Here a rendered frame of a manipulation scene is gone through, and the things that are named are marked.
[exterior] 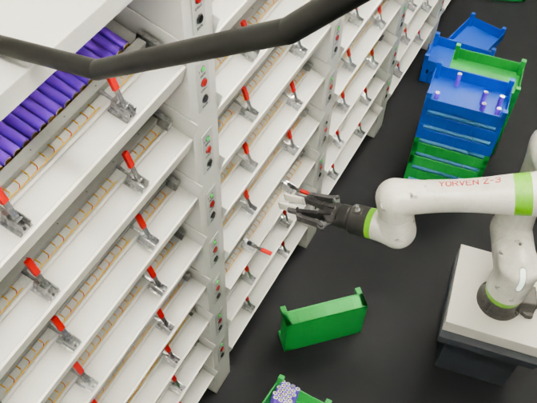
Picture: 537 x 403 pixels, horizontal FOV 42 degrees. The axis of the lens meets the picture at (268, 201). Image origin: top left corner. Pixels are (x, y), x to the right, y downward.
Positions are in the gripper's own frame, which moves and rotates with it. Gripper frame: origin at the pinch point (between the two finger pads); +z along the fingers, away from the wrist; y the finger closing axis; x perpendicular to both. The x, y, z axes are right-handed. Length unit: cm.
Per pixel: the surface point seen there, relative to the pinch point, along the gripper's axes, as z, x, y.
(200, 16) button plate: -18, -93, 38
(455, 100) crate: -25, 22, -86
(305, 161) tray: 8.4, 7.5, -25.1
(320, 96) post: -0.3, -20.7, -27.4
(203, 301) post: 6.3, -1.5, 42.6
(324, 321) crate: -8, 51, 8
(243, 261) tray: 8.0, 7.9, 20.4
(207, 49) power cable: -51, -119, 77
